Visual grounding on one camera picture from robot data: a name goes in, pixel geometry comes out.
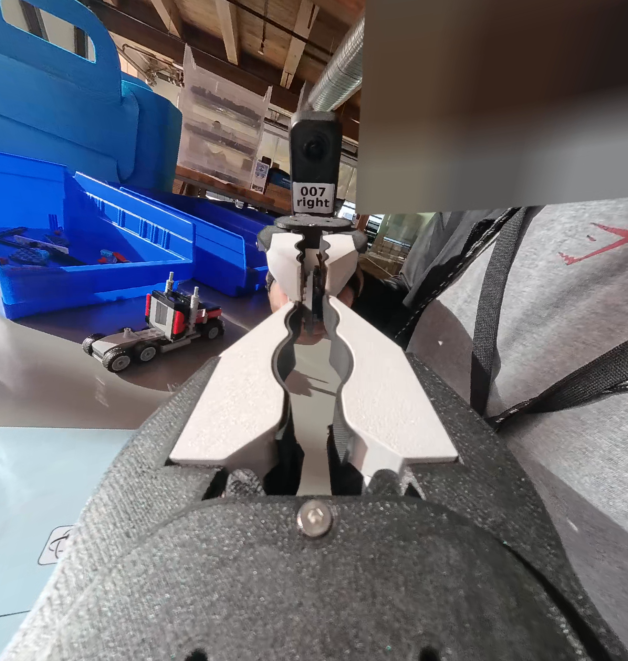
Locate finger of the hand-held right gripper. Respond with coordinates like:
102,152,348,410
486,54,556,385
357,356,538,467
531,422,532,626
318,238,359,298
265,235,308,301

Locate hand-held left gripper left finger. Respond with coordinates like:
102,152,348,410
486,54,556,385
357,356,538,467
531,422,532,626
168,302,296,468

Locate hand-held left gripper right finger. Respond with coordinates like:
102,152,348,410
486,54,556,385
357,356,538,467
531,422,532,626
327,295,459,489

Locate dark grey toy brick plate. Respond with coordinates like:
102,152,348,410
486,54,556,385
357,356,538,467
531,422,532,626
301,263,327,331

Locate red black toy brick truck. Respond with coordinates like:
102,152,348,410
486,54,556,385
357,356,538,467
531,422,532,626
82,272,226,374

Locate blue plastic bin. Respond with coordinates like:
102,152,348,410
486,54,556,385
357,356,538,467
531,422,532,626
120,183,279,298
0,149,197,322

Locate person's right forearm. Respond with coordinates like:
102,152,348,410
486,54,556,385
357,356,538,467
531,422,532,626
353,271,423,342

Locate grey desk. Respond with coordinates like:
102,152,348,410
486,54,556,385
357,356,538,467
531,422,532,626
0,297,413,496

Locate person's right hand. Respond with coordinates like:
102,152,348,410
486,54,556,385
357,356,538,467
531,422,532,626
265,269,365,348

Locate clear plastic storage drawers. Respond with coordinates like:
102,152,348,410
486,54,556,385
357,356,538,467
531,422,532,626
177,44,273,196

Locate person's grey sweatshirt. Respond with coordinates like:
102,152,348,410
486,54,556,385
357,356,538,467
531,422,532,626
407,204,628,661

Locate light blue instruction booklet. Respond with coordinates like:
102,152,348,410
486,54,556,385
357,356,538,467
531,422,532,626
0,426,139,661

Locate pile of loose toy bricks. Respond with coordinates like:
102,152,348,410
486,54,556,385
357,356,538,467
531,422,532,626
0,214,139,269

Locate blue felt carrier bag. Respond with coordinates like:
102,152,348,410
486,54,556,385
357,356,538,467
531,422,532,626
0,0,183,197

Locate black webbing strap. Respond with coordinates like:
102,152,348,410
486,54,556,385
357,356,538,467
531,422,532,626
470,207,628,432

